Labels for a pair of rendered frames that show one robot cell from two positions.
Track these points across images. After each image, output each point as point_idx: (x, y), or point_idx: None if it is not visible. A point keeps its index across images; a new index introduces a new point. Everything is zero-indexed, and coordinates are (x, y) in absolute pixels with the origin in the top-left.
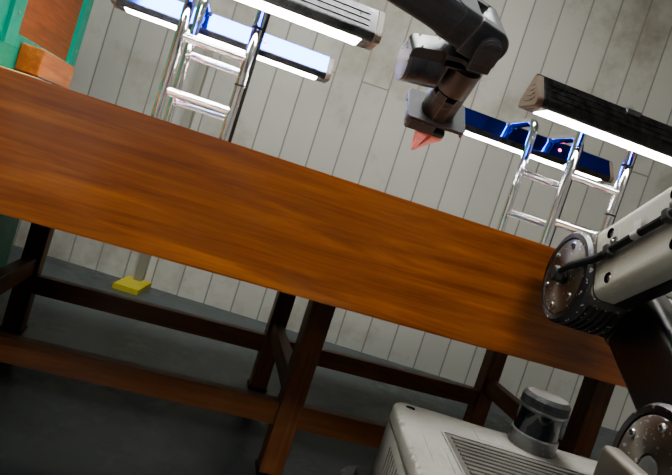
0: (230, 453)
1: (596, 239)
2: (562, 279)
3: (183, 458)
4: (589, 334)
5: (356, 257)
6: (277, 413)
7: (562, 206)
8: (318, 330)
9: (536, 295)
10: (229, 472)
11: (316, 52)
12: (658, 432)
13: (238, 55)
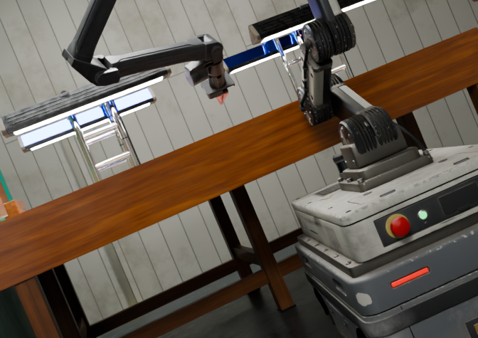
0: (262, 317)
1: (302, 87)
2: (305, 108)
3: (241, 332)
4: None
5: (232, 161)
6: (267, 275)
7: None
8: (252, 220)
9: None
10: (267, 321)
11: (139, 91)
12: (343, 131)
13: (113, 125)
